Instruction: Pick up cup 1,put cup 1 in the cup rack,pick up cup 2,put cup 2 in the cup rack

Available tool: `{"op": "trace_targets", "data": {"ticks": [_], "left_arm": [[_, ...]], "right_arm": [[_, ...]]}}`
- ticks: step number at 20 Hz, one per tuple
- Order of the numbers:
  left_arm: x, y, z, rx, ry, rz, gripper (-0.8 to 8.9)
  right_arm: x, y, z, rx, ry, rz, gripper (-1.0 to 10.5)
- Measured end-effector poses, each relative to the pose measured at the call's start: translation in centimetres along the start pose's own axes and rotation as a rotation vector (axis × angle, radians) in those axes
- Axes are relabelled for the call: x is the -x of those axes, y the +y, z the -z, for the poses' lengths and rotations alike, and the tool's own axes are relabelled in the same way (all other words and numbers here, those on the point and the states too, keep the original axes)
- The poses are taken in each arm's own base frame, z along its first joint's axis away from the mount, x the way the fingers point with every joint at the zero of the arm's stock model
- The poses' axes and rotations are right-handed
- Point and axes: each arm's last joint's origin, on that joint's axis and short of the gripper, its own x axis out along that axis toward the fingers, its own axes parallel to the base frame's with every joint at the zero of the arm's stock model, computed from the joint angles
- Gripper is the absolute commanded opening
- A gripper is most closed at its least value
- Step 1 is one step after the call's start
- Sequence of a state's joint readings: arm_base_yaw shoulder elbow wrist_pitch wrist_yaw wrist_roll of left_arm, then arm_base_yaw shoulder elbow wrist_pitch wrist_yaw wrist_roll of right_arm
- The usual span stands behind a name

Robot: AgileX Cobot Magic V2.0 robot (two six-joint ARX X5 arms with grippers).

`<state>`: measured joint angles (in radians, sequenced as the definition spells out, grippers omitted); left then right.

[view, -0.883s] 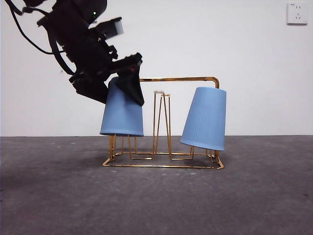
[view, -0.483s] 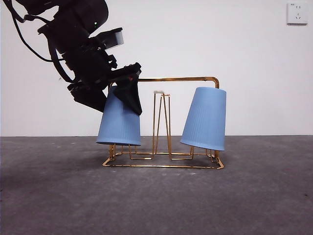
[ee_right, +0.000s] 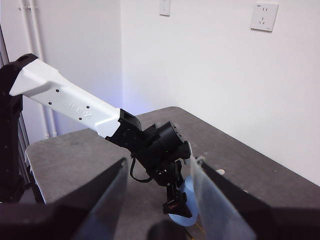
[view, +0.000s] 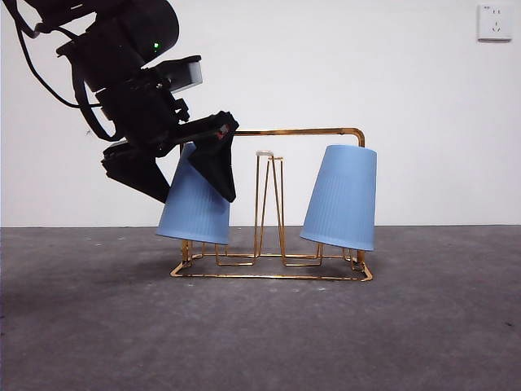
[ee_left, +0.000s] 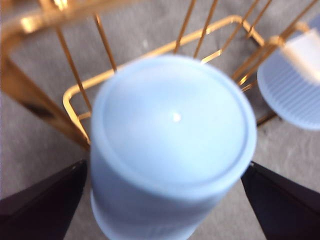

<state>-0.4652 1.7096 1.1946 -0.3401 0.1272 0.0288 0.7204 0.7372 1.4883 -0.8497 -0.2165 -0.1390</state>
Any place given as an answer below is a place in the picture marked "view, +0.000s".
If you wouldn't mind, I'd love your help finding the blue ribbed plastic cup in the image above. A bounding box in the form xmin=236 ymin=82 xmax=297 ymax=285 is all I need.
xmin=299 ymin=144 xmax=379 ymax=252
xmin=155 ymin=142 xmax=231 ymax=246

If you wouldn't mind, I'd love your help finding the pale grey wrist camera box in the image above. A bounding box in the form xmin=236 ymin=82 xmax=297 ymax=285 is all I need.
xmin=152 ymin=55 xmax=204 ymax=94

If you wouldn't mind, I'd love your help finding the looped black arm cable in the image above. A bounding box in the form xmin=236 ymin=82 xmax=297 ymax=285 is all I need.
xmin=71 ymin=60 xmax=119 ymax=142

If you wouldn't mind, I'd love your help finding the gold wire cup rack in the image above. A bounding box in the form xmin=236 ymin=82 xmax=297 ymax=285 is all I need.
xmin=169 ymin=127 xmax=374 ymax=283

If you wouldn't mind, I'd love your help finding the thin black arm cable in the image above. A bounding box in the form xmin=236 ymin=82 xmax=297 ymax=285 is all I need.
xmin=2 ymin=0 xmax=103 ymax=110

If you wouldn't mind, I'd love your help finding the white wall socket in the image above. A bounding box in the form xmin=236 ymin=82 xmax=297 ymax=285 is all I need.
xmin=477 ymin=3 xmax=513 ymax=42

